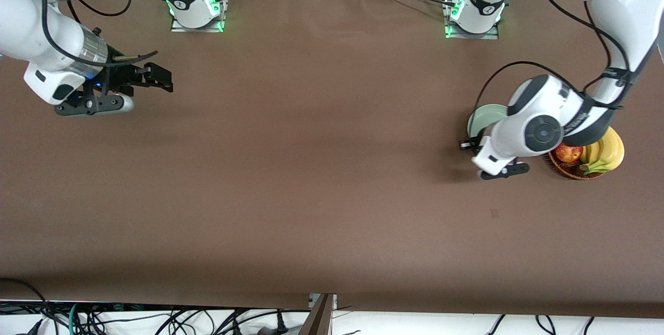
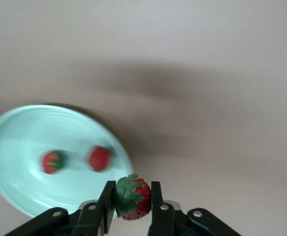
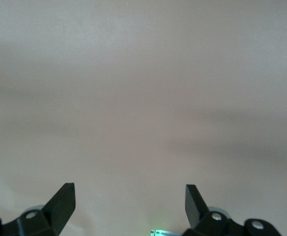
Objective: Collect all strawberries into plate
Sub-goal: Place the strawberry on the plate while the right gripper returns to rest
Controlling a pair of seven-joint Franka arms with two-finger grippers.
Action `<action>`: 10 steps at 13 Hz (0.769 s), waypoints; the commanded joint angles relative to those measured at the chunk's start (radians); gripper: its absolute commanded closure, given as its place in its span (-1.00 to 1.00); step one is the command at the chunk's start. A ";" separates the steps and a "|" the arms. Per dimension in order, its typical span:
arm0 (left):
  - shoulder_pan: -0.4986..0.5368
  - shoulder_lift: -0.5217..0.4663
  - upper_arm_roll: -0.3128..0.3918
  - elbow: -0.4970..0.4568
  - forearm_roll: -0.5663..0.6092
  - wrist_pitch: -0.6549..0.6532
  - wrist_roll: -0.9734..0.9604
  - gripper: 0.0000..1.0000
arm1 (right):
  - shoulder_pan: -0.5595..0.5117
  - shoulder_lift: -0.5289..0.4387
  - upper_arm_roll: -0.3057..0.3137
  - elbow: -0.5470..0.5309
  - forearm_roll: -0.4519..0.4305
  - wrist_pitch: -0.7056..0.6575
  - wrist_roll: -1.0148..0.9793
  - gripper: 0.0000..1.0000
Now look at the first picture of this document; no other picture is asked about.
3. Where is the light green round plate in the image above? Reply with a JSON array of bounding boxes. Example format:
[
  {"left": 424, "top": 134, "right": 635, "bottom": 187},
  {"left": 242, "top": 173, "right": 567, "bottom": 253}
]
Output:
[{"left": 467, "top": 104, "right": 509, "bottom": 139}]

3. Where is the red apple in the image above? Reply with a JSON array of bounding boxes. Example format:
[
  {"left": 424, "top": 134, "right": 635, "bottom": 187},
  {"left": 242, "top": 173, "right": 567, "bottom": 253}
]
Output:
[{"left": 554, "top": 143, "right": 585, "bottom": 164}]

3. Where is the brown wicker basket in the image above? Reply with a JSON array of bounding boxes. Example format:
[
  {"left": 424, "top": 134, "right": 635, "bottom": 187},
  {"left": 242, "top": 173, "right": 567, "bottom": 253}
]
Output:
[{"left": 548, "top": 147, "right": 605, "bottom": 180}]

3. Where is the yellow banana bunch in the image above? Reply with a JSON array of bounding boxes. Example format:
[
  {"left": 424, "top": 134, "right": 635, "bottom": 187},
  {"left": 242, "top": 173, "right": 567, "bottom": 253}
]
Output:
[{"left": 578, "top": 126, "right": 625, "bottom": 175}]

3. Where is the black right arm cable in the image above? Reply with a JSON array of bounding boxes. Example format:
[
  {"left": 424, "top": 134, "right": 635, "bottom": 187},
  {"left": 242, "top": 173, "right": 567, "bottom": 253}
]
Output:
[{"left": 15, "top": 0, "right": 159, "bottom": 69}]

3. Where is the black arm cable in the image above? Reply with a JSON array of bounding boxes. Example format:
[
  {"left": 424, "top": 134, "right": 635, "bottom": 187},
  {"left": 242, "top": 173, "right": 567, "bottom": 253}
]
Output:
[
  {"left": 15, "top": 0, "right": 159, "bottom": 69},
  {"left": 473, "top": 0, "right": 636, "bottom": 118}
]

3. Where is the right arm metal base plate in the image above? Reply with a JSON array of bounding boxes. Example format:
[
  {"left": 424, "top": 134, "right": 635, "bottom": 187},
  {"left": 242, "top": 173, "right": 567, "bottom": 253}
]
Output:
[{"left": 171, "top": 0, "right": 230, "bottom": 34}]

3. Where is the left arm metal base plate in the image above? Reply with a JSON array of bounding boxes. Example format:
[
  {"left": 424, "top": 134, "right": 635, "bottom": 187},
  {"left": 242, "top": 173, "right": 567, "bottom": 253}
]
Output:
[{"left": 442, "top": 0, "right": 500, "bottom": 40}]

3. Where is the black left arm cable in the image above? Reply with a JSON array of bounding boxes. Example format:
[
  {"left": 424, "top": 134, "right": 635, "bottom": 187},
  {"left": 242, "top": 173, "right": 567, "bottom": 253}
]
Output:
[{"left": 473, "top": 0, "right": 636, "bottom": 118}]

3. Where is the aluminium profile post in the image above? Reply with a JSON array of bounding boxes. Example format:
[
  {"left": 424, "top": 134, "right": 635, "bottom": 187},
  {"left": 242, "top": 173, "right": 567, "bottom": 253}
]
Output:
[{"left": 298, "top": 293, "right": 338, "bottom": 335}]

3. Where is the black cable with plug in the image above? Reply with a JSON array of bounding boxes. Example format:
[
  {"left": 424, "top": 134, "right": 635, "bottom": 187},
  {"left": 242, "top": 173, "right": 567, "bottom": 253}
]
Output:
[{"left": 227, "top": 309, "right": 313, "bottom": 335}]

